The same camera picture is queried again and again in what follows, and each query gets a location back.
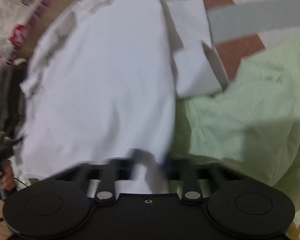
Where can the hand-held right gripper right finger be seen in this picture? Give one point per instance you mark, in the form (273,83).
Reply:
(190,175)

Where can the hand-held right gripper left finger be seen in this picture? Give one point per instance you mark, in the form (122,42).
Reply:
(110,172)

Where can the white long-sleeved shirt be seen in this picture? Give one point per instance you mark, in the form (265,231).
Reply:
(102,80)

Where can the person's left hand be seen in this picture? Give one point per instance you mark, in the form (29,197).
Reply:
(6,177)

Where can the grey folded pants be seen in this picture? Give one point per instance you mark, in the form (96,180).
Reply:
(5,97)

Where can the light green blanket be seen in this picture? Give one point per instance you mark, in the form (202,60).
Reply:
(252,105)

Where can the quilted bear print bedspread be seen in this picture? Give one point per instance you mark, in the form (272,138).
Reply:
(5,17)

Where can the beige bed frame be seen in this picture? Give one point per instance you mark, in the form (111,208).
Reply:
(52,2)

